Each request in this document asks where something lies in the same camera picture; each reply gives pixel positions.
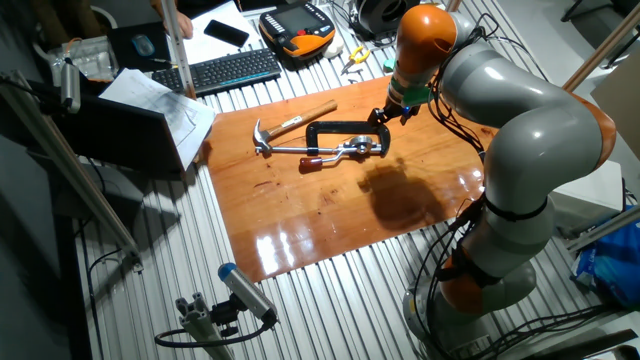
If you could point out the black smartphone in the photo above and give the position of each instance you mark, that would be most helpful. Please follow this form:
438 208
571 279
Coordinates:
226 33

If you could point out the small teal object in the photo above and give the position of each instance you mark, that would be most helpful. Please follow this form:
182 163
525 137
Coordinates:
389 65

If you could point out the white paper sheet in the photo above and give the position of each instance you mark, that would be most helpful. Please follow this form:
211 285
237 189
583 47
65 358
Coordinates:
200 45

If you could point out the black pen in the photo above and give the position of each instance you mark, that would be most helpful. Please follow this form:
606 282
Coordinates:
162 61

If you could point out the person hand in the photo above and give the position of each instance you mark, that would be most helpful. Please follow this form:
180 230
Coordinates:
185 25

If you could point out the grey computer mouse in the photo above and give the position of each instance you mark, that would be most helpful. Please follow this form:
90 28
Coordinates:
143 45

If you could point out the silver camera with blue cap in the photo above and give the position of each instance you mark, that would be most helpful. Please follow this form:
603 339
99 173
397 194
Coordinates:
245 290

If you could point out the glossy wooden board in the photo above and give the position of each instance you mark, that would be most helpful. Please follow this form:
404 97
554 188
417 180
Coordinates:
325 215

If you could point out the clear plastic bag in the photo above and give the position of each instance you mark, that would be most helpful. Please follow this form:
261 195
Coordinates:
95 57

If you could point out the white round object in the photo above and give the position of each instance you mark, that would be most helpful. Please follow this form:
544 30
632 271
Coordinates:
334 47

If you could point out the short aluminium profile stub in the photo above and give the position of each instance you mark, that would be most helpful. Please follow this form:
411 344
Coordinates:
200 325

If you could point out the green wrist adapter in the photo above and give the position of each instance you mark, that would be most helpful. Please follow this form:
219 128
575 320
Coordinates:
410 95

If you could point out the black laptop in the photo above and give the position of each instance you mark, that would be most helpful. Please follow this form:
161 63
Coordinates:
115 135

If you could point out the orange black teach pendant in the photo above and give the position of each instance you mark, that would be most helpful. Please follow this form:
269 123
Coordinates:
300 25

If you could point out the brown cardboard sheet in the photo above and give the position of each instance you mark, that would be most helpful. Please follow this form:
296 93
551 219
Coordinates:
620 100

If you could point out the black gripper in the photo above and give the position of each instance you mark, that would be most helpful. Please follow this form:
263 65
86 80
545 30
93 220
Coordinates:
397 111

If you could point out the black mouse pad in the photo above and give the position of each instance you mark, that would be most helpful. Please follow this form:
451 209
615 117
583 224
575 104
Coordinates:
120 50

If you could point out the aluminium frame profile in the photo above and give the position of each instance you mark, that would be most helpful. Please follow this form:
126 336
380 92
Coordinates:
600 50
177 50
75 175
605 227

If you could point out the silver tube camera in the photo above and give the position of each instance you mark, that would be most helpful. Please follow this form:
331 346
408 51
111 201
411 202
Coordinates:
70 87

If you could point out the person forearm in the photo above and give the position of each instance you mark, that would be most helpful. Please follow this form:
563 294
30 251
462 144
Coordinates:
157 6

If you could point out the black C-clamp with screw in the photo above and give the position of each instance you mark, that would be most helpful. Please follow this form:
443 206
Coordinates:
345 127

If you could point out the printed paper stack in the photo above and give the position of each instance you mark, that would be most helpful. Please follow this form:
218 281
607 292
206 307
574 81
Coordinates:
150 100

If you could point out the black camera bracket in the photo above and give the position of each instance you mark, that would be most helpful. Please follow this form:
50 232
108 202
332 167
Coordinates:
225 315

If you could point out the black filament spool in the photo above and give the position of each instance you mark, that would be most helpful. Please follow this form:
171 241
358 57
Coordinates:
385 17

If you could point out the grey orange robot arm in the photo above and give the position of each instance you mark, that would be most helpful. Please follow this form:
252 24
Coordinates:
540 135

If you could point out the black computer keyboard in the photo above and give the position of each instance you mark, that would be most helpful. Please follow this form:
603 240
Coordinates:
225 70

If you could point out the blue plastic bag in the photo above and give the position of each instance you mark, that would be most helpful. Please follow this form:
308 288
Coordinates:
615 270

